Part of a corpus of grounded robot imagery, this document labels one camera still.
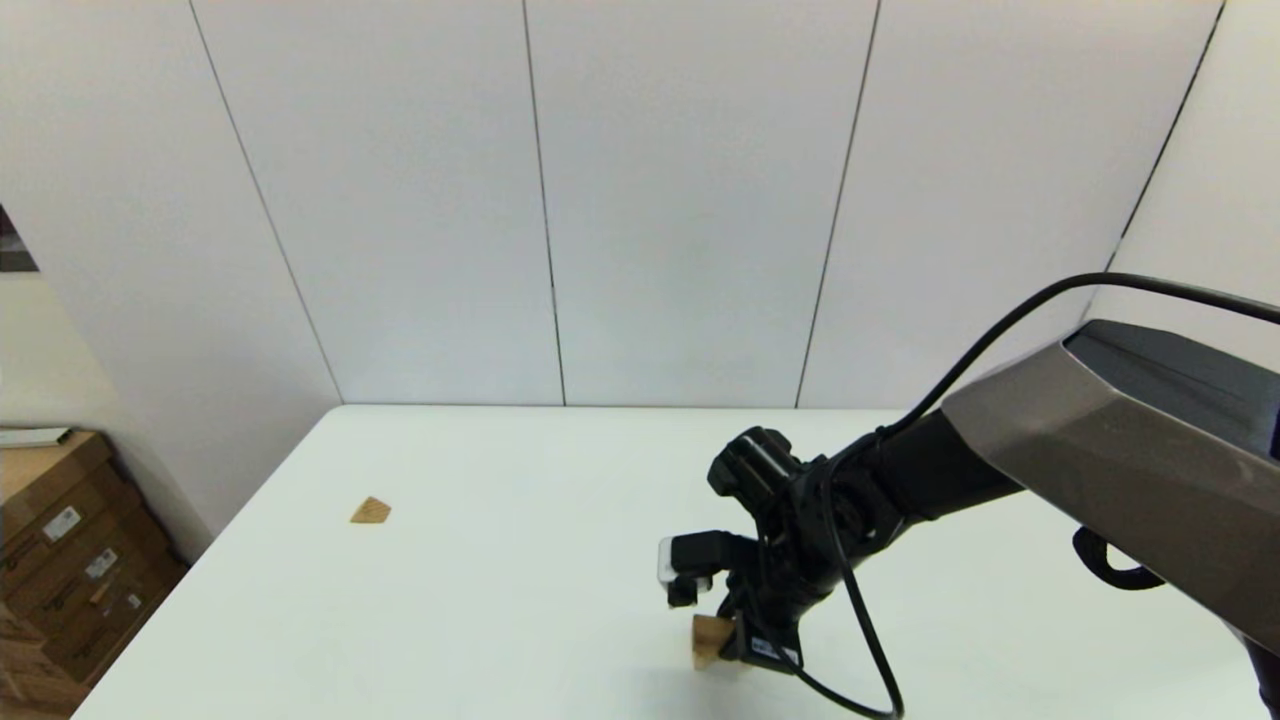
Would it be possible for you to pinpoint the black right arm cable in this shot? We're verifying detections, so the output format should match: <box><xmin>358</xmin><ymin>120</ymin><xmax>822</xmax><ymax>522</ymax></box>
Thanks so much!
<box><xmin>795</xmin><ymin>272</ymin><xmax>1280</xmax><ymax>720</ymax></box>

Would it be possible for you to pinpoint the dark window pane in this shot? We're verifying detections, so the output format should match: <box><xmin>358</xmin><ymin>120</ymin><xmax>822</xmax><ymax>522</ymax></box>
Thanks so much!
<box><xmin>0</xmin><ymin>205</ymin><xmax>39</xmax><ymax>273</ymax></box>

